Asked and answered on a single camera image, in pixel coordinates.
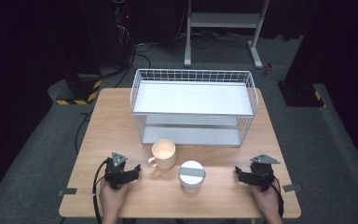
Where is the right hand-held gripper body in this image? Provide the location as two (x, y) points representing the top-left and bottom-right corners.
(249, 153), (282, 192)

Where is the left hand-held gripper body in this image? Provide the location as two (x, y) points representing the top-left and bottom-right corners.
(103, 151), (132, 190)

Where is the person's left hand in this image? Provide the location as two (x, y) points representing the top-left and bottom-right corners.
(99, 179), (131, 217)

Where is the person's right hand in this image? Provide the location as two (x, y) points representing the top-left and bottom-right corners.
(249, 183), (282, 218)

